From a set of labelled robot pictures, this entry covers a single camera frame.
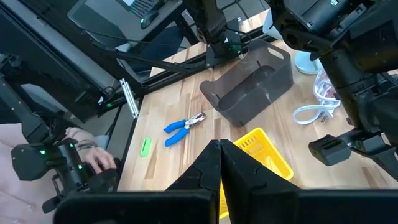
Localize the dark grey plastic bin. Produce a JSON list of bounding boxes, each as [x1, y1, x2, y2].
[[200, 39, 294, 128]]

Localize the yellow plastic basket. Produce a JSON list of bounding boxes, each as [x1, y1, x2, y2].
[[218, 127, 295, 220]]

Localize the green eraser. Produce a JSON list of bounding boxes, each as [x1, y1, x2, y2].
[[139, 136, 152, 158]]

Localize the blue-handled pliers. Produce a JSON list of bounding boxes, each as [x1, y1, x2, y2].
[[163, 111, 207, 148]]

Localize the white cable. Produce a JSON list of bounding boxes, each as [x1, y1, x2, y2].
[[292, 68, 342, 126]]

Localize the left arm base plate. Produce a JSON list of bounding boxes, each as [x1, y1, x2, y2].
[[205, 43, 249, 68]]

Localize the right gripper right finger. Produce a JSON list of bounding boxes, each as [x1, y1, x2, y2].
[[220, 139, 301, 224]]

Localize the black stand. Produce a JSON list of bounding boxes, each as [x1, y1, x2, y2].
[[0, 0, 141, 125]]

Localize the person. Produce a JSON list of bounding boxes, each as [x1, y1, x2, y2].
[[0, 123, 108, 224]]

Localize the laptop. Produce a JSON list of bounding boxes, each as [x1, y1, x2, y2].
[[123, 0, 165, 18]]

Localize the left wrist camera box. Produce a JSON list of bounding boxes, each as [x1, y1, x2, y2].
[[308, 134, 352, 166]]

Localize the black computer mouse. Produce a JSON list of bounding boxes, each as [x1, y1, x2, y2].
[[139, 10, 160, 30]]

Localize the white metal bracket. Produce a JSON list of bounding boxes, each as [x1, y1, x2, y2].
[[119, 78, 140, 119]]

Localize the person's hand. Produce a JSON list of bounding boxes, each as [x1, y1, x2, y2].
[[65, 126, 118, 175]]

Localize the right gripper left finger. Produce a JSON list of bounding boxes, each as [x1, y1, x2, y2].
[[166, 139, 222, 224]]

